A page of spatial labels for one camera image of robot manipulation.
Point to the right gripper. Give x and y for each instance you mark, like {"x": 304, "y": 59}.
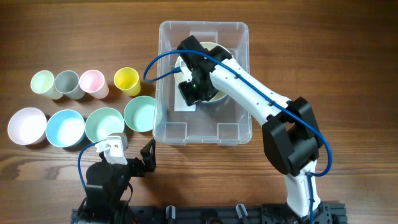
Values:
{"x": 191, "y": 98}

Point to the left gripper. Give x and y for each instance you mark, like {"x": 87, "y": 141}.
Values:
{"x": 150, "y": 159}

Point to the clear plastic storage container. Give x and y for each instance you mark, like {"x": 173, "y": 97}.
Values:
{"x": 226, "y": 123}

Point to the cream large bowl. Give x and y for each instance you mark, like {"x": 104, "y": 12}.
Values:
{"x": 210, "y": 46}

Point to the green small bowl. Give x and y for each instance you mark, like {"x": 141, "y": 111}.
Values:
{"x": 139, "y": 113}
{"x": 103, "y": 122}

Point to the yellow cup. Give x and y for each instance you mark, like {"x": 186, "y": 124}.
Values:
{"x": 127, "y": 80}

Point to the light blue small bowl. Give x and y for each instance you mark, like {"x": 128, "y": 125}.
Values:
{"x": 66, "y": 128}

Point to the pink cup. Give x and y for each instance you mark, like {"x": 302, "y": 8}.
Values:
{"x": 93, "y": 82}

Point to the grey cup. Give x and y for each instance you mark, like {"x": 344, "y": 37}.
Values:
{"x": 67, "y": 83}

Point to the pink small bowl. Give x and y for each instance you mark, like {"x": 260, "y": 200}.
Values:
{"x": 27, "y": 126}

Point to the pale green cup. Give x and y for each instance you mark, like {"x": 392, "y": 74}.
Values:
{"x": 43, "y": 83}

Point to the dark blue bowl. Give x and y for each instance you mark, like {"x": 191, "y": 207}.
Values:
{"x": 215, "y": 99}

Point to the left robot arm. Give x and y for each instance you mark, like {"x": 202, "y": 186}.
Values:
{"x": 106, "y": 184}

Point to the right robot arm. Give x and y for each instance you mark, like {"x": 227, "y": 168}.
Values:
{"x": 290, "y": 131}

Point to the white label in container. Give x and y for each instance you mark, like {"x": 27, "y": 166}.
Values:
{"x": 180, "y": 104}

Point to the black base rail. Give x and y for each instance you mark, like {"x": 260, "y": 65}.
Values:
{"x": 266, "y": 213}

